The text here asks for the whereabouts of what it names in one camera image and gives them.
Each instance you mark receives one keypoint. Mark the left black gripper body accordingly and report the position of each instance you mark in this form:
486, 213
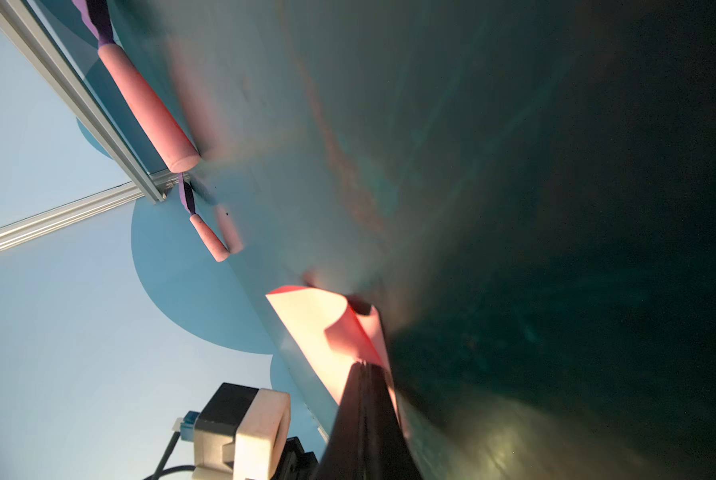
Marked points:
295, 463

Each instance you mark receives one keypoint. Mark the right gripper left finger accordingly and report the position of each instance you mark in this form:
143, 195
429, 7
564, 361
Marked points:
344, 455

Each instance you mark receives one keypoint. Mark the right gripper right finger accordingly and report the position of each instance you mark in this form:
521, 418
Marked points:
387, 455

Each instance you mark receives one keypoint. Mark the pink square paper sheet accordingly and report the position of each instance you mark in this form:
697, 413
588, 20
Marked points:
334, 333

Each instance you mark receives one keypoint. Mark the left purple pink spatula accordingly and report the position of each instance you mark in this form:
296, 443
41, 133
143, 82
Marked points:
212, 242

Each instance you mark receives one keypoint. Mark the purple pink spatula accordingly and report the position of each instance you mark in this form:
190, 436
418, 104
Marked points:
212, 242
166, 135

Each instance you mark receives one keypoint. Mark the right purple pink spatula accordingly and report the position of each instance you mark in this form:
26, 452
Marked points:
166, 135

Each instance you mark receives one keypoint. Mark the left aluminium frame post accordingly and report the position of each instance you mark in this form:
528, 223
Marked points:
55, 219

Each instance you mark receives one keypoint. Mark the horizontal aluminium frame bar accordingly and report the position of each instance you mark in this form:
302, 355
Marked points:
24, 29

